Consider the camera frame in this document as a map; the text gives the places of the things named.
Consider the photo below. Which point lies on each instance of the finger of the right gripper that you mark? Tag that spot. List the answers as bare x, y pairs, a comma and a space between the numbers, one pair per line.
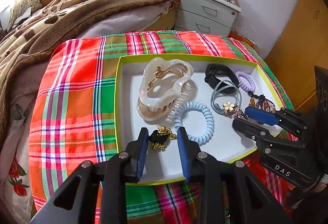
262, 136
289, 120

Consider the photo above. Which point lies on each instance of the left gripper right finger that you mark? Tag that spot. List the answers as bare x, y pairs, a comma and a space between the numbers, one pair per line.
227, 188

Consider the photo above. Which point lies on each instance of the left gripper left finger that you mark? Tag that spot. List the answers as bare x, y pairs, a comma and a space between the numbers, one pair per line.
75, 200

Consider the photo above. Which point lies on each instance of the gold chain hair clip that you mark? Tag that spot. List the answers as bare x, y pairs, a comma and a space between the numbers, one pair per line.
238, 113

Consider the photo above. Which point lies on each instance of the black smart band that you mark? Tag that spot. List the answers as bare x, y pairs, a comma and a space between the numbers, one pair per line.
218, 74

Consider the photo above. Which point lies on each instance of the pearl hair claw clip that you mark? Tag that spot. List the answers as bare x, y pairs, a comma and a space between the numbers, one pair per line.
162, 84

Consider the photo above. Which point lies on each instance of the wooden door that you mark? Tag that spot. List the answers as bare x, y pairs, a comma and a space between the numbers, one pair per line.
301, 46

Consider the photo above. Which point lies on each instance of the yellow-green shallow box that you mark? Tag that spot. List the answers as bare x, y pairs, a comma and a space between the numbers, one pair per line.
193, 109

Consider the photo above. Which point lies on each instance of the plaid bed cloth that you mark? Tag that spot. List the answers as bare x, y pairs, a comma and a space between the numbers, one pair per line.
73, 118

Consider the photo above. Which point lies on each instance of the floral bed sheet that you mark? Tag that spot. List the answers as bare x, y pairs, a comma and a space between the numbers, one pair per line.
16, 191

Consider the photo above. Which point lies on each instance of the orange cardboard box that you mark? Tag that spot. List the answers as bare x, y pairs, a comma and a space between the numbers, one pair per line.
238, 37

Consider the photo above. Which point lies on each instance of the grey bedside cabinet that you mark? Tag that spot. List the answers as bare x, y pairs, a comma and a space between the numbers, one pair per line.
214, 17

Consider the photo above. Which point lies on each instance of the brown patterned blanket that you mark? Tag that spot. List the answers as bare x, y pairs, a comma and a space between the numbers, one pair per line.
35, 40

